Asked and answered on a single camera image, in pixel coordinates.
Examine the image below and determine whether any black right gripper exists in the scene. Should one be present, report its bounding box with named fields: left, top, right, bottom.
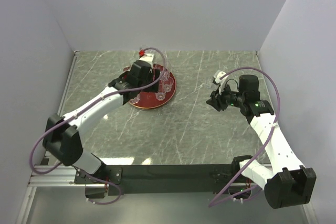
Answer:
left=206, top=82, right=245, bottom=111

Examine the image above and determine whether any clear faceted tumbler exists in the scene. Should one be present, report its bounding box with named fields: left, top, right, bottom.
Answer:
left=160, top=61, right=171, bottom=81
left=129, top=98, right=140, bottom=104

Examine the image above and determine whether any clear stemmed wine glass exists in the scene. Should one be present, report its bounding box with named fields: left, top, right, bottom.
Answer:
left=123, top=66, right=131, bottom=72

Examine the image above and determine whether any tall clear champagne flute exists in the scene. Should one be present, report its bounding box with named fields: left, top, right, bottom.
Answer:
left=139, top=45, right=148, bottom=51

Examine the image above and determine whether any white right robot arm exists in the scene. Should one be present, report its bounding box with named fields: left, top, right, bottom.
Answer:
left=206, top=71, right=317, bottom=209

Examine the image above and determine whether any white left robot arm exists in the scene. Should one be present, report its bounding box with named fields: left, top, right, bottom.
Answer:
left=43, top=60, right=162, bottom=183

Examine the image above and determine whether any red round lacquer tray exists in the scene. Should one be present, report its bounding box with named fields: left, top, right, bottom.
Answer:
left=128, top=64, right=177, bottom=109

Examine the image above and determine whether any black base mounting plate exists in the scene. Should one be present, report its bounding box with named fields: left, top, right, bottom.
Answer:
left=75, top=165, right=233, bottom=196

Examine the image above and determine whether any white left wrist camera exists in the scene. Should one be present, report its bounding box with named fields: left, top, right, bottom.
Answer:
left=139, top=49, right=155, bottom=65

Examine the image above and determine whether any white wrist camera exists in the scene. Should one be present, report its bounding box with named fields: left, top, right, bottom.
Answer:
left=139, top=49, right=155, bottom=65
left=212, top=70, right=228, bottom=94

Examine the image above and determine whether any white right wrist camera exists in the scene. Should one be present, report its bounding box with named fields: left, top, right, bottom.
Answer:
left=212, top=70, right=228, bottom=94

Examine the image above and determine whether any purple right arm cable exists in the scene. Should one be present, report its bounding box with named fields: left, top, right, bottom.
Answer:
left=207, top=67, right=281, bottom=208

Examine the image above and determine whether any aluminium extrusion rail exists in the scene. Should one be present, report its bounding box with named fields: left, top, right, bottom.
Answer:
left=28, top=163, right=79, bottom=188

